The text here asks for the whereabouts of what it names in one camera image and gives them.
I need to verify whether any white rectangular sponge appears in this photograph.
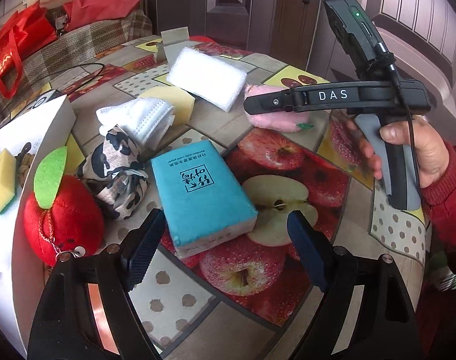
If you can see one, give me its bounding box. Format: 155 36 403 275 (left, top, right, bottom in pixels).
166 47 247 112

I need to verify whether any teal tissue pack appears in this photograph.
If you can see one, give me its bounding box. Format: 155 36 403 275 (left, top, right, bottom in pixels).
151 141 257 258

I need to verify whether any red tote bag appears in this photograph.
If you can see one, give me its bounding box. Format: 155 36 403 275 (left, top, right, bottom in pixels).
0 1 58 99

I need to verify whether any fruit print tablecloth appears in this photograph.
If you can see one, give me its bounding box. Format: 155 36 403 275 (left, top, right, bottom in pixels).
10 35 433 360

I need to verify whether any pink plush pig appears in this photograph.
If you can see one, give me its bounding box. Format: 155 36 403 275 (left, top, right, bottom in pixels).
244 85 314 133

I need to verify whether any white wireless charger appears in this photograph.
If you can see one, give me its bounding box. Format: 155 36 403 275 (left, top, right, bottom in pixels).
10 89 61 119

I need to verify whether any small white box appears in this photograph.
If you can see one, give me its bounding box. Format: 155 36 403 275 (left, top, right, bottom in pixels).
155 27 189 66

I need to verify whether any round yellow sponge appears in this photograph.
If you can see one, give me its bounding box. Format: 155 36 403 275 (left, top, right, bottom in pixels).
139 85 195 126

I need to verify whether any black cable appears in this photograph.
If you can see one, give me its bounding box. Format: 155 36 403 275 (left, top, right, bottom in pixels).
0 62 105 125

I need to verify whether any plaid covered bench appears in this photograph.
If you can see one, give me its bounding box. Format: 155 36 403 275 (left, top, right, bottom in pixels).
0 9 152 123

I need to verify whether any red sleeve forearm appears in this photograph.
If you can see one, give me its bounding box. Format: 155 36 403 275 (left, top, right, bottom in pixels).
422 142 456 274

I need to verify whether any yellow green scrub sponge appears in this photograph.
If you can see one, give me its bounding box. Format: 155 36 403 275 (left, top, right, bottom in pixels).
0 149 16 213

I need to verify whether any right hand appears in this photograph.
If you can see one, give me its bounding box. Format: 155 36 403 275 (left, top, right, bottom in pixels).
345 115 451 190

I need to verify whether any white face mask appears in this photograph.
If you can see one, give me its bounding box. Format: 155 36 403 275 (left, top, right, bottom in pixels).
96 97 175 150

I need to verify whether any black camera module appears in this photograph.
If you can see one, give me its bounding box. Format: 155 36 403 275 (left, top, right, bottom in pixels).
323 0 395 80

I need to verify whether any red plush apple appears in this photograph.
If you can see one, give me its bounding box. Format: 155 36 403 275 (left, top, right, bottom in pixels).
23 146 105 266

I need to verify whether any red packet on table edge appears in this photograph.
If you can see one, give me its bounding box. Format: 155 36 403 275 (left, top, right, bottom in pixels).
189 35 217 44

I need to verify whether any white cardboard tray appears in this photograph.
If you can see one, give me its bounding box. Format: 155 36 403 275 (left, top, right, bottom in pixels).
0 95 76 357

